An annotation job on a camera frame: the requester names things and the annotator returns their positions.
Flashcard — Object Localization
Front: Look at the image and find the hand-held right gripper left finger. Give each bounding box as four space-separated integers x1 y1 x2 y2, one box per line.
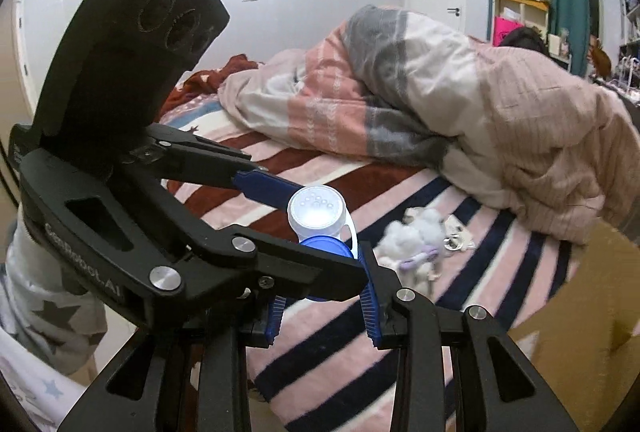
57 293 287 432

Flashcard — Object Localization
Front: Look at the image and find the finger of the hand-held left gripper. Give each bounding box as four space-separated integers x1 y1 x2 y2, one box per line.
122 225 372 328
127 123 305 209

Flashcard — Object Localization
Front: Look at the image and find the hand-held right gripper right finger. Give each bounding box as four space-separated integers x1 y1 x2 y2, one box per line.
359 242 581 432

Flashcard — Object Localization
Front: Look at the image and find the white blue contact lens case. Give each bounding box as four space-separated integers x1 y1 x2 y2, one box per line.
287 186 361 304

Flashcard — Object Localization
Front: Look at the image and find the white bunny plush toy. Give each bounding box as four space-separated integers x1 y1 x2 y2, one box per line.
375 207 448 285

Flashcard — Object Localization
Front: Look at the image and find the brown cardboard box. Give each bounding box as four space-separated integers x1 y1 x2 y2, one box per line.
507 219 640 432

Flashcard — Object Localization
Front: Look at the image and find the person's left forearm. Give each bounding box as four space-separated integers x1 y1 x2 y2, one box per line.
0 207 108 375

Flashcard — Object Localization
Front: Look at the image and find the striped fleece blanket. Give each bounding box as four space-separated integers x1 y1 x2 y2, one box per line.
155 92 581 413

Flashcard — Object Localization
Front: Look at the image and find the dark red cloth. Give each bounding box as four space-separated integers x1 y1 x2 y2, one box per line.
160 55 266 123

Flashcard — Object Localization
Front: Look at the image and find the pink grey patchwork duvet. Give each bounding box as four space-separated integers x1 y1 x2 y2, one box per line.
220 5 640 245

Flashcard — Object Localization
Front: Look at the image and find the person's star-print clothing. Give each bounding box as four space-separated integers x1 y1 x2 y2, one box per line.
0 327 96 432

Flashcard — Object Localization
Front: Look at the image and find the pink shopping bag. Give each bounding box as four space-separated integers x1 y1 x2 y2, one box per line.
492 16 526 47

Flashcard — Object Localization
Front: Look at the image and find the black bag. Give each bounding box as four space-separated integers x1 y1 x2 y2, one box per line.
500 27 551 56

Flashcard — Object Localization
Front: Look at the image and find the yellow wooden shelf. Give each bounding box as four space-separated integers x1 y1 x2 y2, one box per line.
491 0 553 46

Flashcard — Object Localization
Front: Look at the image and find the brown animal figure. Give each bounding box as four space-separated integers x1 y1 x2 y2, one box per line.
589 37 613 78

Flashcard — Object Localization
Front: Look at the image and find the cluttered dark bookshelf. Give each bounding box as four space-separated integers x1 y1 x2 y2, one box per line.
617 0 640 103

